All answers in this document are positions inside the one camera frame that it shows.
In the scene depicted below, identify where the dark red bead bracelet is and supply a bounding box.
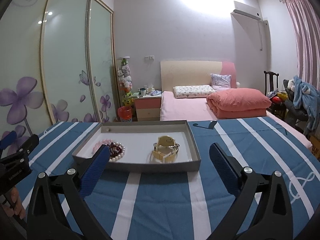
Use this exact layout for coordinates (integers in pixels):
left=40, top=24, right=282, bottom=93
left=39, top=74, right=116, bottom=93
left=107, top=141, right=125, bottom=157

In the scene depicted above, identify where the white pearl bracelet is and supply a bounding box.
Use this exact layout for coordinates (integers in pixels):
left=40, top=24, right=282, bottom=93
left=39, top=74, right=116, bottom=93
left=107, top=141, right=126, bottom=163

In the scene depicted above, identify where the left human hand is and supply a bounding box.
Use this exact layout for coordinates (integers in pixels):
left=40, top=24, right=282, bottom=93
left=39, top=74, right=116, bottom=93
left=1, top=186, right=26, bottom=219

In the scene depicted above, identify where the floral sliding wardrobe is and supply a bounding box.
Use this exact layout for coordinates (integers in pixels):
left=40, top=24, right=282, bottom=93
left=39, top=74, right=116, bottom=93
left=0, top=0, right=118, bottom=156

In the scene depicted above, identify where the red waste bin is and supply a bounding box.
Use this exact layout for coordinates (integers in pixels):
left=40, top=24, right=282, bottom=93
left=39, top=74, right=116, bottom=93
left=117, top=106, right=132, bottom=122

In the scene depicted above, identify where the blue white striped cloth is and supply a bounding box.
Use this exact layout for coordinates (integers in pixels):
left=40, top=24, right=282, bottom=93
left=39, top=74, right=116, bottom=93
left=15, top=115, right=316, bottom=240

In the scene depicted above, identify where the stack of plush toys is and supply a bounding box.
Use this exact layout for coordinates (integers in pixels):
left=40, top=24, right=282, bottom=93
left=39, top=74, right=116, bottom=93
left=117, top=56, right=133, bottom=106

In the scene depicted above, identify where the folded salmon duvet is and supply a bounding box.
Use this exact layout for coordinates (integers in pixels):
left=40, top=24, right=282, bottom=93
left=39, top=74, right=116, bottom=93
left=206, top=88, right=271, bottom=119

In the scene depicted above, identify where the gold wristwatch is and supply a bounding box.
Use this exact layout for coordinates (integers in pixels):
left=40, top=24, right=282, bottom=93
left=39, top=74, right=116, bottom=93
left=151, top=135, right=180, bottom=164

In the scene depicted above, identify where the pink beige nightstand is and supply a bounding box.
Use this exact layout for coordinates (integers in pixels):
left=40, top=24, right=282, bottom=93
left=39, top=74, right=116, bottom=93
left=134, top=95, right=162, bottom=121

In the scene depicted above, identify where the grey cardboard tray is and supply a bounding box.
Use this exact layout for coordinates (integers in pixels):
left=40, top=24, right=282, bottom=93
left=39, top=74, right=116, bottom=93
left=72, top=120, right=201, bottom=173

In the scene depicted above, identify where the blue plush blanket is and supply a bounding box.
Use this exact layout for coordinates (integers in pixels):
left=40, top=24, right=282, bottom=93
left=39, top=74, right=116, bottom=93
left=293, top=76, right=319, bottom=132

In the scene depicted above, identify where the purple patterned pillow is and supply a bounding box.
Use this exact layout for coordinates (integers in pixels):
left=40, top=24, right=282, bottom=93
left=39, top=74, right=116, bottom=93
left=210, top=74, right=232, bottom=91

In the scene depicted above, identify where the pink bed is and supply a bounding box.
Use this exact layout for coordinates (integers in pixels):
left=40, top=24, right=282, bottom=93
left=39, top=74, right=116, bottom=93
left=160, top=91, right=312, bottom=151

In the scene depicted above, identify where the dark wooden chair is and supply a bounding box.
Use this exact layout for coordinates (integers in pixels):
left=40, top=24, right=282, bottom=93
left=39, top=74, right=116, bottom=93
left=264, top=71, right=279, bottom=95

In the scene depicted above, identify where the white floral pillow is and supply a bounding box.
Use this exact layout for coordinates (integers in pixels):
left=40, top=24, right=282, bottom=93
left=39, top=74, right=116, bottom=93
left=173, top=85, right=215, bottom=99

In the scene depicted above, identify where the beige pink headboard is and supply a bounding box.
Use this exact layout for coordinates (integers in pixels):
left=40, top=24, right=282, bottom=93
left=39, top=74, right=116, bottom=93
left=161, top=61, right=236, bottom=92

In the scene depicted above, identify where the pink curtain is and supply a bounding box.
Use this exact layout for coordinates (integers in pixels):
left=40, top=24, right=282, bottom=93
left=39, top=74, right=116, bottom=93
left=285, top=0, right=319, bottom=89

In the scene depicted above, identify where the white air conditioner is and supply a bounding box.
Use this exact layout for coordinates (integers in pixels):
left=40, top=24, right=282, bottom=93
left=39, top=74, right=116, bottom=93
left=233, top=1, right=261, bottom=21

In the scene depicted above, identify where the pink bead bracelet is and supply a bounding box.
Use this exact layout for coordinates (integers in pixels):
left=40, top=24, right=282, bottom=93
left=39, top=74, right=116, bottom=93
left=92, top=138, right=113, bottom=155

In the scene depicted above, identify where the wall power socket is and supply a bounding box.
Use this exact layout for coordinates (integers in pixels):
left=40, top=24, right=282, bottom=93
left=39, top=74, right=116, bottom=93
left=144, top=55, right=155, bottom=61

